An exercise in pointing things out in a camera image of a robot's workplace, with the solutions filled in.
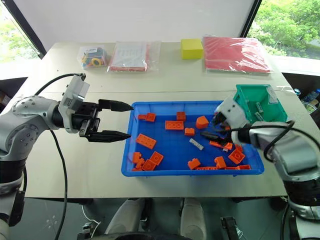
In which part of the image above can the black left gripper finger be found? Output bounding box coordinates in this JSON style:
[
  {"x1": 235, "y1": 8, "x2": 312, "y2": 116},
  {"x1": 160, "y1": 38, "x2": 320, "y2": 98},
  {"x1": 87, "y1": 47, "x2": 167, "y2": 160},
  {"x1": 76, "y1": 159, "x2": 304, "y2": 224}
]
[
  {"x1": 97, "y1": 98, "x2": 134, "y2": 113},
  {"x1": 84, "y1": 129, "x2": 132, "y2": 144}
]

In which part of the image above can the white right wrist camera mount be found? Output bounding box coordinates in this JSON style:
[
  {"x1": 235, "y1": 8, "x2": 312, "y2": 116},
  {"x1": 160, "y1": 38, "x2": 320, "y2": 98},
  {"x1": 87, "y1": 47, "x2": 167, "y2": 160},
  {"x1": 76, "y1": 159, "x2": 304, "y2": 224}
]
[{"x1": 215, "y1": 95, "x2": 251, "y2": 146}]

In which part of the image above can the thin white cable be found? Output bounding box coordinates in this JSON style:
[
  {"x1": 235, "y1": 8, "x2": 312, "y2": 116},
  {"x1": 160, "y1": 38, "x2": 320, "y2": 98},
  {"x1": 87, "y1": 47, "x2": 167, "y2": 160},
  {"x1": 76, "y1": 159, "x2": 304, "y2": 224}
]
[{"x1": 81, "y1": 199, "x2": 101, "y2": 224}]

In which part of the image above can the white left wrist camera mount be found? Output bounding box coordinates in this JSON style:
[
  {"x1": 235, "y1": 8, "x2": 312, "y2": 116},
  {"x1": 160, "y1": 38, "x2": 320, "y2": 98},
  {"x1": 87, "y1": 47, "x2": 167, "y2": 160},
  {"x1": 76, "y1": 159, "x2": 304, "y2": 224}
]
[{"x1": 58, "y1": 74, "x2": 91, "y2": 134}]

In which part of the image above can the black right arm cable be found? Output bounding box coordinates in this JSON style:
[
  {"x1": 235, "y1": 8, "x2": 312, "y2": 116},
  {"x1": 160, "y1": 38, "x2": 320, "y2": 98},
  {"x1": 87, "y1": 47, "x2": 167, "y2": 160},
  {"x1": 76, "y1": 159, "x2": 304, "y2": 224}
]
[{"x1": 231, "y1": 120, "x2": 296, "y2": 162}]

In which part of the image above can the bag of colourful toys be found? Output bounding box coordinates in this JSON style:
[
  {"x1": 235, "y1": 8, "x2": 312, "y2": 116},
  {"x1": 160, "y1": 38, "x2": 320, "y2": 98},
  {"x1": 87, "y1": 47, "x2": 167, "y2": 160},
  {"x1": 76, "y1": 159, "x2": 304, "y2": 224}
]
[{"x1": 77, "y1": 45, "x2": 109, "y2": 71}]

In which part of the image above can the orange rounded toy piece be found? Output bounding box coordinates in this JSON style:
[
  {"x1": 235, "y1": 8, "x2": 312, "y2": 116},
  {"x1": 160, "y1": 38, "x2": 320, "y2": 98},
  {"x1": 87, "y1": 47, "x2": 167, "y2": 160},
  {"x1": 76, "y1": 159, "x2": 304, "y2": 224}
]
[{"x1": 195, "y1": 115, "x2": 210, "y2": 130}]

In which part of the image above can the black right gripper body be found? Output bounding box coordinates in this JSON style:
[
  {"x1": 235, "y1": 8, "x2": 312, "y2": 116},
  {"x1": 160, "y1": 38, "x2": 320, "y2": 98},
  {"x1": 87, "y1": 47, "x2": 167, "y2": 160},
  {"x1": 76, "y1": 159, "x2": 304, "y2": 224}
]
[{"x1": 212, "y1": 112, "x2": 231, "y2": 133}]

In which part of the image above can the grey small brick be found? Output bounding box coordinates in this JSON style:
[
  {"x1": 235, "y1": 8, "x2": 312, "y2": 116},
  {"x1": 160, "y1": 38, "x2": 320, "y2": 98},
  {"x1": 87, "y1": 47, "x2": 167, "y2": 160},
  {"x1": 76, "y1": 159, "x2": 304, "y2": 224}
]
[{"x1": 188, "y1": 137, "x2": 205, "y2": 151}]

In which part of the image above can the yellow box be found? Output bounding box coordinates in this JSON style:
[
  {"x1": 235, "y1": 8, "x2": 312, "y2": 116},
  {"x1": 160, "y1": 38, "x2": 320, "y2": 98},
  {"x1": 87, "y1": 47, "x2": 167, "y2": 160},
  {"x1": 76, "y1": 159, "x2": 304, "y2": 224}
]
[{"x1": 180, "y1": 38, "x2": 204, "y2": 60}]

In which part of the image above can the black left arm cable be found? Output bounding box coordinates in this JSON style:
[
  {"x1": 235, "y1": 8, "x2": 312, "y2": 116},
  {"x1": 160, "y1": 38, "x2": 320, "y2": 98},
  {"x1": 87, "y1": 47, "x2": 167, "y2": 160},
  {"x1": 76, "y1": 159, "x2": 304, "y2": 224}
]
[{"x1": 33, "y1": 72, "x2": 86, "y2": 240}]

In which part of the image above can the plastic water bottle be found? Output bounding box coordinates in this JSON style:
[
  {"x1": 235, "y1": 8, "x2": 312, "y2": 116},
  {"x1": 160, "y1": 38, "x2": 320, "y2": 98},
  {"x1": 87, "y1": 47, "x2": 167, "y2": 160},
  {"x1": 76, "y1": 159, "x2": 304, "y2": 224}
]
[{"x1": 300, "y1": 89, "x2": 320, "y2": 106}]

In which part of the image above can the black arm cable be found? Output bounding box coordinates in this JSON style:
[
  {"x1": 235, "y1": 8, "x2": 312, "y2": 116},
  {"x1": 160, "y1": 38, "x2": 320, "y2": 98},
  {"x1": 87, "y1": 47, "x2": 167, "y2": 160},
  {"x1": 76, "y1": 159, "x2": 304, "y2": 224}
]
[
  {"x1": 231, "y1": 120, "x2": 296, "y2": 162},
  {"x1": 33, "y1": 72, "x2": 86, "y2": 240}
]

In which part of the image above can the blue plastic bin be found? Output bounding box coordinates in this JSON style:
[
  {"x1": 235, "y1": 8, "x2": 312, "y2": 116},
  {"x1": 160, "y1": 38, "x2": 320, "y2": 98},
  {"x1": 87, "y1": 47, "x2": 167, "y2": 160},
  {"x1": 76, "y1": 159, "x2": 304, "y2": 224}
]
[{"x1": 120, "y1": 100, "x2": 266, "y2": 178}]

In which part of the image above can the red paper pack in plastic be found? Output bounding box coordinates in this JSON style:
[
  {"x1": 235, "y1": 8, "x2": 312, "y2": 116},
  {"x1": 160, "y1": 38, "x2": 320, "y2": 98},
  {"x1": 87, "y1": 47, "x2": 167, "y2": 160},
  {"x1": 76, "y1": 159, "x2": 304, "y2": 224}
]
[{"x1": 202, "y1": 36, "x2": 274, "y2": 76}]

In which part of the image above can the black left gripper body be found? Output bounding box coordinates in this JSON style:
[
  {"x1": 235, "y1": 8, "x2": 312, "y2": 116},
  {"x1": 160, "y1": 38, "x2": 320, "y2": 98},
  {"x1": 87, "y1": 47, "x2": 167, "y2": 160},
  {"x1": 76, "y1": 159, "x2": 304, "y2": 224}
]
[{"x1": 71, "y1": 101, "x2": 102, "y2": 138}]

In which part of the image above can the green plastic bin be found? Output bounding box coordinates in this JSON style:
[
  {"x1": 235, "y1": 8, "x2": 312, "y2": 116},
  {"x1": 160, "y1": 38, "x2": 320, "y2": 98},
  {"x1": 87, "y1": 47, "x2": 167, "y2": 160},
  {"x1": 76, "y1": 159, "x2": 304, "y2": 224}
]
[{"x1": 235, "y1": 83, "x2": 289, "y2": 125}]

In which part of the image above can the black bracket under table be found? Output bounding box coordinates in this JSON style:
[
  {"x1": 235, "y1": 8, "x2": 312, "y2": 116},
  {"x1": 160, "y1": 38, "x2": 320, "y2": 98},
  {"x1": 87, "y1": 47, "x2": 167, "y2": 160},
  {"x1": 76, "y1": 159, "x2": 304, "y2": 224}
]
[{"x1": 219, "y1": 216, "x2": 244, "y2": 240}]

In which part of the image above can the black window frame bar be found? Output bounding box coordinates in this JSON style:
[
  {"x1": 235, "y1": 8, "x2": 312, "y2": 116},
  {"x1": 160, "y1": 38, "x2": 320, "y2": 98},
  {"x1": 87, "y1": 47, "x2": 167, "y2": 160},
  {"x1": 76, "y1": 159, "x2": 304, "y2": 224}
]
[
  {"x1": 5, "y1": 0, "x2": 48, "y2": 55},
  {"x1": 239, "y1": 0, "x2": 263, "y2": 39}
]

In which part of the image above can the bagged white red booklet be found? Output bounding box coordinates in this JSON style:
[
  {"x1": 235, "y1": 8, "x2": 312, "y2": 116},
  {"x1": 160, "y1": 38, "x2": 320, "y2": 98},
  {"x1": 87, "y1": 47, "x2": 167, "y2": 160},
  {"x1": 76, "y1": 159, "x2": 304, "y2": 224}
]
[{"x1": 107, "y1": 40, "x2": 161, "y2": 74}]

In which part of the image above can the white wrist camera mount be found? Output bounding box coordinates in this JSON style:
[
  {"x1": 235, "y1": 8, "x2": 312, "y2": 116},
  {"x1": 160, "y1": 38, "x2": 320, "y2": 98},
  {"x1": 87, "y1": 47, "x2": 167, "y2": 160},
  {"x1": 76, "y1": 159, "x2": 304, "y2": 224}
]
[
  {"x1": 58, "y1": 74, "x2": 91, "y2": 134},
  {"x1": 215, "y1": 95, "x2": 251, "y2": 146}
]

